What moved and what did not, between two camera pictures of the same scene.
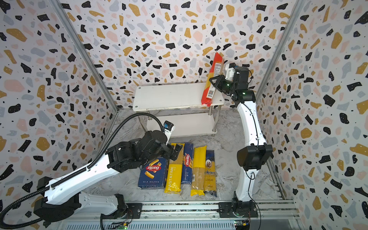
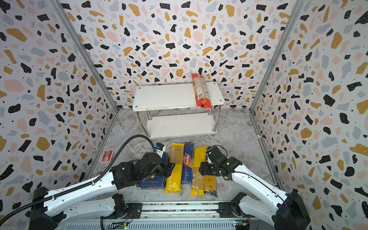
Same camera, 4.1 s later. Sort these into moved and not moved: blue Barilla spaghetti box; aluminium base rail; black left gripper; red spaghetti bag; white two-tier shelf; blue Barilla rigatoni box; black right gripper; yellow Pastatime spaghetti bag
Moved: black right gripper; red spaghetti bag; black left gripper
Not moved: yellow Pastatime spaghetti bag; white two-tier shelf; aluminium base rail; blue Barilla spaghetti box; blue Barilla rigatoni box
